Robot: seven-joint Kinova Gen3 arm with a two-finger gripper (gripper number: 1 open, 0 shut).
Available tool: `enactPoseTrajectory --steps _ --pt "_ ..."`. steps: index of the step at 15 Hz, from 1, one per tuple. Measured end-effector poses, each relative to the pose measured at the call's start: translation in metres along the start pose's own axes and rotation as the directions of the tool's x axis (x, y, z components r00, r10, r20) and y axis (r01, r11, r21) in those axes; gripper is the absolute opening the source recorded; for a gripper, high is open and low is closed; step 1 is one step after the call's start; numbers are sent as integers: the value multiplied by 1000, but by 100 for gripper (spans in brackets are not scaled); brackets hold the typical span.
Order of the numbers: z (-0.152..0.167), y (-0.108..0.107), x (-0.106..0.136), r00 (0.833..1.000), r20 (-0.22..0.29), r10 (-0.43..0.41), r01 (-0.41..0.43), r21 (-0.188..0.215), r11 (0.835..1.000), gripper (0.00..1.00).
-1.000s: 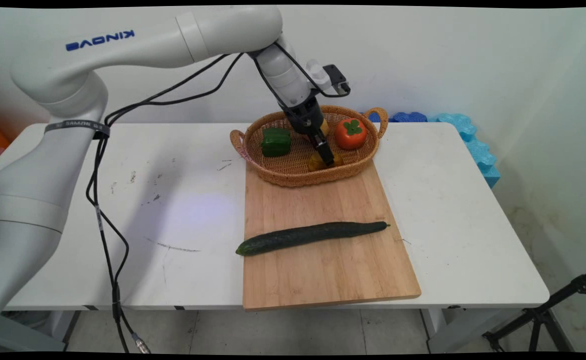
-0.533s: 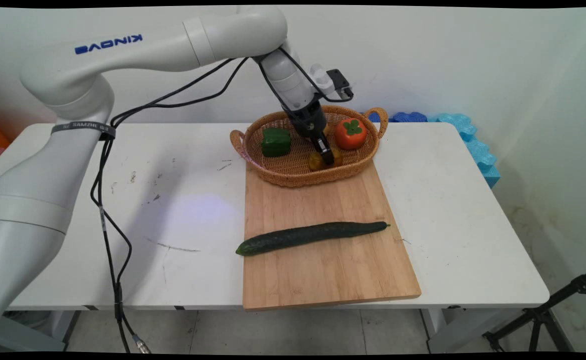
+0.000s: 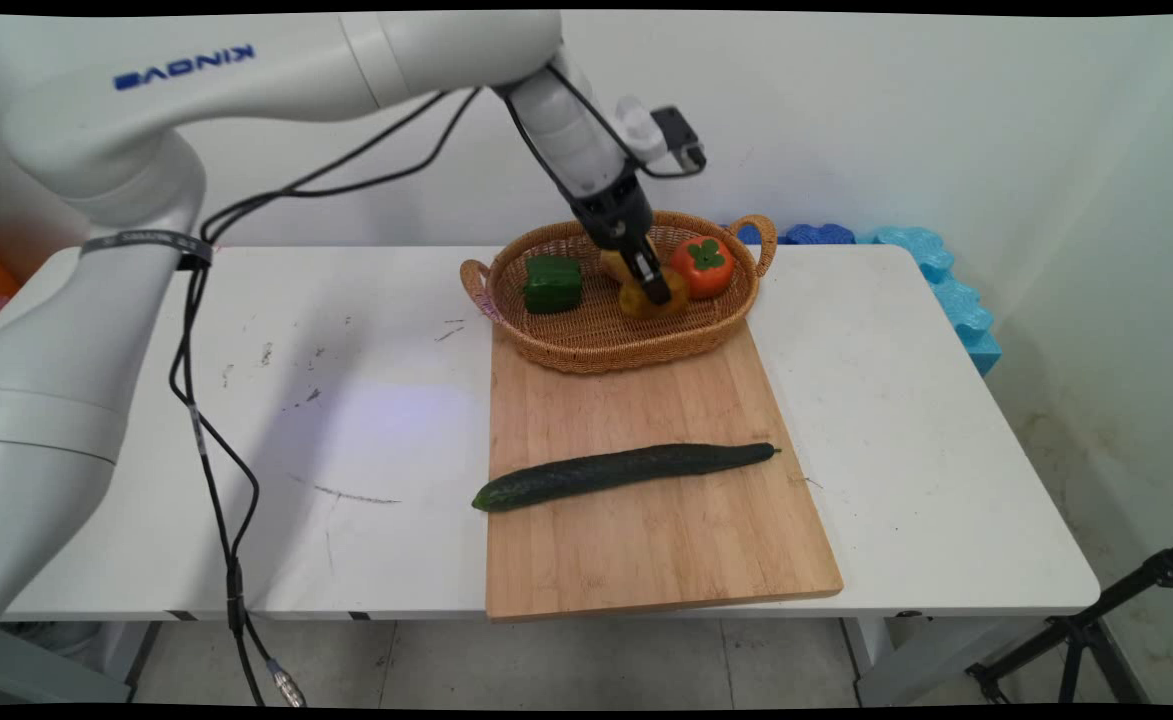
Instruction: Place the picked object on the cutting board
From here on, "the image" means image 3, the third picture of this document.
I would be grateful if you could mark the orange persimmon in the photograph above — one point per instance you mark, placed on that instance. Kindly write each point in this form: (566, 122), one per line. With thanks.
(703, 268)

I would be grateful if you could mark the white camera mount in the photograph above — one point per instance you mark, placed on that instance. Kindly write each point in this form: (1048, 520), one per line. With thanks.
(638, 125)

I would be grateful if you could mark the yellow-brown potato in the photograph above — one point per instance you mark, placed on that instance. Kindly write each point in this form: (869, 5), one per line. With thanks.
(636, 306)

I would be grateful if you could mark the light blue foam mat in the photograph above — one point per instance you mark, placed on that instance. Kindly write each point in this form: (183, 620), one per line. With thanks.
(946, 290)

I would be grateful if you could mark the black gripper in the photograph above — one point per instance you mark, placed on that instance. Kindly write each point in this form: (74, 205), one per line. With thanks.
(611, 220)

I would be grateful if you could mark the long dark green cucumber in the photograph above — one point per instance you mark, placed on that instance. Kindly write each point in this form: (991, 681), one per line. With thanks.
(596, 470)

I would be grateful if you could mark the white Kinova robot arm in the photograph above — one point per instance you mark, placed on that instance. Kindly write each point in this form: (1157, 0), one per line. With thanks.
(66, 350)

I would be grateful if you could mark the dark blue foam mat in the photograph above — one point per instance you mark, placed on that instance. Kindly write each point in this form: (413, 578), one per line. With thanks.
(816, 235)

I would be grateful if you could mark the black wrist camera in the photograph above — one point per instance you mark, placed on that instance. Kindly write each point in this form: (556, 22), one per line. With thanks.
(681, 135)

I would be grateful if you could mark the green bell pepper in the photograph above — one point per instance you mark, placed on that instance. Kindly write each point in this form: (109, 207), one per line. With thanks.
(552, 285)

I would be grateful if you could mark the wooden cutting board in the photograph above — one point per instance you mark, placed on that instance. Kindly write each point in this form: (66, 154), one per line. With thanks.
(646, 550)

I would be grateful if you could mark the black tripod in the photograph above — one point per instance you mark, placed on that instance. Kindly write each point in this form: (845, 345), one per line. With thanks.
(1076, 630)

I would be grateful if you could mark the woven wicker basket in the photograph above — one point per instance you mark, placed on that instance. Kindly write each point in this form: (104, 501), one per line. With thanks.
(596, 345)

